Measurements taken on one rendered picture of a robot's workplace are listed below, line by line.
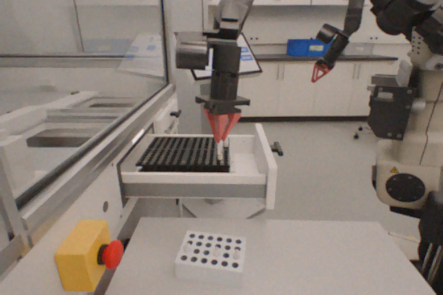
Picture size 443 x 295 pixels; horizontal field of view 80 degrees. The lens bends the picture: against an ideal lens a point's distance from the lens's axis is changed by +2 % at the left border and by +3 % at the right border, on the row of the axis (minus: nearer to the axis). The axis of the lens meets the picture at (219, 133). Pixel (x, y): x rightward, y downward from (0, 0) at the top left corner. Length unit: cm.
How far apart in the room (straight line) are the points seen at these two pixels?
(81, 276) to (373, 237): 58
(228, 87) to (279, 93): 321
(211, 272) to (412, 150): 71
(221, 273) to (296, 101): 340
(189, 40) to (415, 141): 73
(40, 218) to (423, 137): 95
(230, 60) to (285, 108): 329
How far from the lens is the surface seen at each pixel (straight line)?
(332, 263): 62
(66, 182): 44
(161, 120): 87
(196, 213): 189
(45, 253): 43
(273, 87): 367
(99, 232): 45
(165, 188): 61
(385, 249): 70
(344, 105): 407
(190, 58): 51
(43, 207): 41
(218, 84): 52
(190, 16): 223
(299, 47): 384
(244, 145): 81
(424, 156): 100
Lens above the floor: 119
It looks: 21 degrees down
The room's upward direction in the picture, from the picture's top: straight up
